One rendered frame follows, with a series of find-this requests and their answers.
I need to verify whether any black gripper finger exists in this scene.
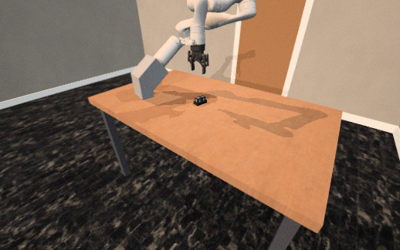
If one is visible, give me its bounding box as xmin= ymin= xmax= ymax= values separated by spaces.
xmin=196 ymin=54 xmax=209 ymax=74
xmin=188 ymin=50 xmax=195 ymax=71

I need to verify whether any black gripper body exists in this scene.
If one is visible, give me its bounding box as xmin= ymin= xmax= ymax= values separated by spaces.
xmin=191 ymin=44 xmax=205 ymax=62

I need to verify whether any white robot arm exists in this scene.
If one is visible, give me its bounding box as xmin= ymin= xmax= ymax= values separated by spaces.
xmin=154 ymin=0 xmax=256 ymax=67

